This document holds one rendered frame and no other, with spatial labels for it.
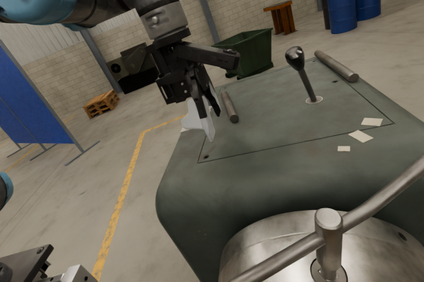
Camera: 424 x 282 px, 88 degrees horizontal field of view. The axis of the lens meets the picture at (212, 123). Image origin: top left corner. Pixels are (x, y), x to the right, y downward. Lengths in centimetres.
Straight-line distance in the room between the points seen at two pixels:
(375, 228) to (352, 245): 5
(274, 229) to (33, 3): 37
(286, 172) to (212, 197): 13
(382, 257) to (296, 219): 9
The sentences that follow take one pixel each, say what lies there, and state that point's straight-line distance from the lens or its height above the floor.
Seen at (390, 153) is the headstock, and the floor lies 125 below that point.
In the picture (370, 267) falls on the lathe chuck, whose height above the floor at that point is 123.
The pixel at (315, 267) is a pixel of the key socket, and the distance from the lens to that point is 30.
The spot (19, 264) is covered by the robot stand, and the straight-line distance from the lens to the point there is 76.
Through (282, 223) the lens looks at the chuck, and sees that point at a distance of 33.
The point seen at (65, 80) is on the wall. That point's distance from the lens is 1141.
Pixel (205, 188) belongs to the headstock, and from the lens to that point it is 40.
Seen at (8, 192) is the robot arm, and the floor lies 130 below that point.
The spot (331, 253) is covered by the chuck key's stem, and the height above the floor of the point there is 129.
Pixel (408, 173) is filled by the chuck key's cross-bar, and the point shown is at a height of 131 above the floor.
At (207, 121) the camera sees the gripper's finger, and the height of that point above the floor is 134.
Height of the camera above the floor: 150
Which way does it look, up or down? 25 degrees down
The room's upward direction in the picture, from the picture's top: 22 degrees counter-clockwise
